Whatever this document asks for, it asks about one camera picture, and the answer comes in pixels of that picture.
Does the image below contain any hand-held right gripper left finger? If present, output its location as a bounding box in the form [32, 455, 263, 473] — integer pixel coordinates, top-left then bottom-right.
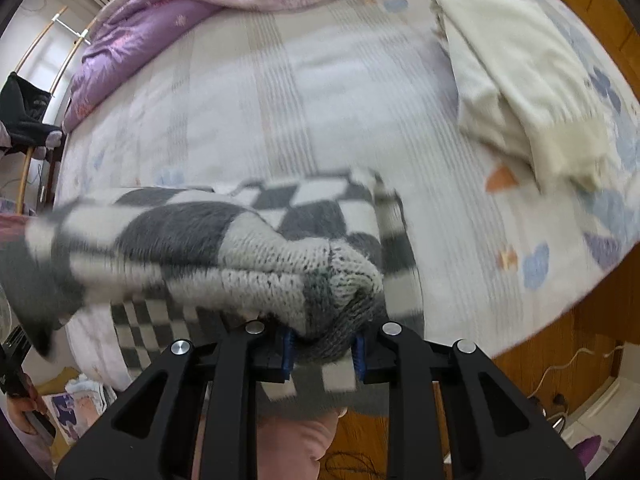
[55, 321, 294, 480]

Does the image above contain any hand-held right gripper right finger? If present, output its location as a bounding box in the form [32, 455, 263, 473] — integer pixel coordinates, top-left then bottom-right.
[351, 321, 586, 480]

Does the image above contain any grey white checkered cardigan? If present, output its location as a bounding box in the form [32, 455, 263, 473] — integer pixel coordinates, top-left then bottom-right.
[0, 170, 426, 418]

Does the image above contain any wooden bar clothes rack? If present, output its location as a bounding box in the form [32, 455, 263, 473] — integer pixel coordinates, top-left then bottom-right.
[15, 5, 98, 216]

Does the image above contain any person's left hand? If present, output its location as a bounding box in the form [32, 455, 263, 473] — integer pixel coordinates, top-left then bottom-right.
[9, 374, 50, 435]

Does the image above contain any white purple printed bag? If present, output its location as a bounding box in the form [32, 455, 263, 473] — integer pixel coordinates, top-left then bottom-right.
[42, 370, 118, 446]

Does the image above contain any purple object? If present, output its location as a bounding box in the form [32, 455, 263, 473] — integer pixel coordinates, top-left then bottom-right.
[575, 435, 603, 468]

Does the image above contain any dark hooded jacket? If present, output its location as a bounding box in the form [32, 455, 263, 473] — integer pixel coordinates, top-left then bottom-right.
[0, 72, 63, 153]

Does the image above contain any cream folded garment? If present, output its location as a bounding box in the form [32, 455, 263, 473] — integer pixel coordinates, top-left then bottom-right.
[431, 0, 621, 191]

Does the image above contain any purple floral quilt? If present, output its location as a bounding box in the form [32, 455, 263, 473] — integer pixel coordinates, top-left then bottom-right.
[62, 0, 481, 133]

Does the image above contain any wooden bed headboard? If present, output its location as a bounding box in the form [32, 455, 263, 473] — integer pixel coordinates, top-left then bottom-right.
[537, 0, 640, 126]

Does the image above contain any white cable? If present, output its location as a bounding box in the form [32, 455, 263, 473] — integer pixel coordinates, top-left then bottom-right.
[530, 345, 623, 396]

